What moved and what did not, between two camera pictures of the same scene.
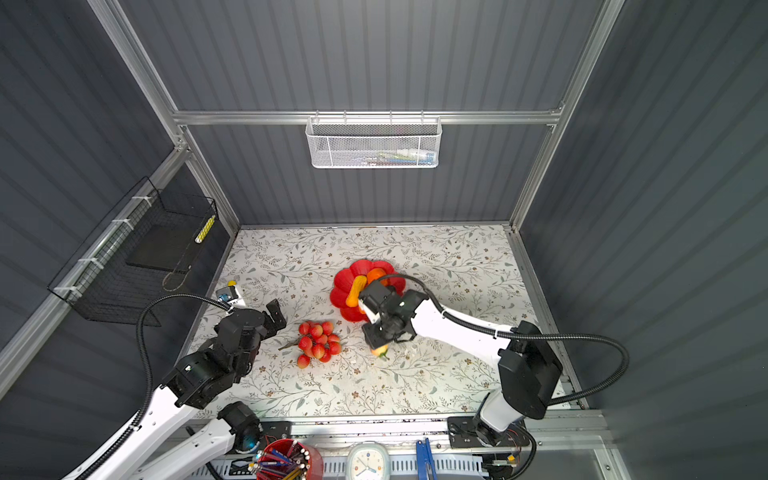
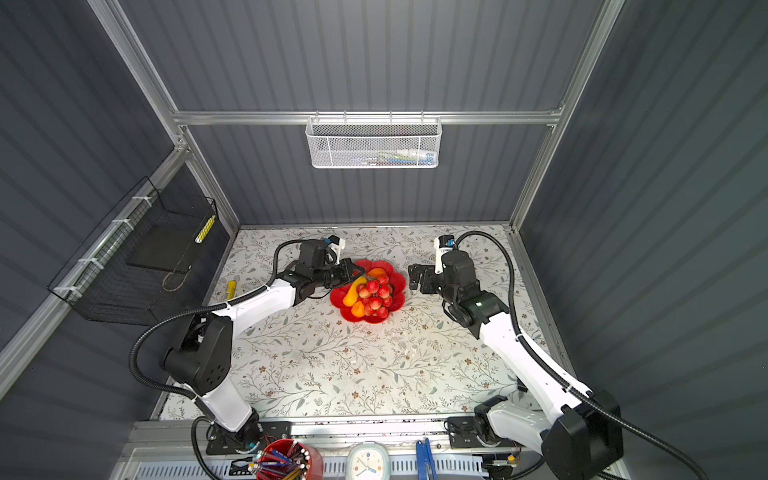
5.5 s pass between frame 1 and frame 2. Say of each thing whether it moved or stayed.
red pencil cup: stayed
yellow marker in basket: stayed
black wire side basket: stayed
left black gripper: moved
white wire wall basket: stayed
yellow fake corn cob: stayed
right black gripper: moved
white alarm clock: stayed
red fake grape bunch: moved
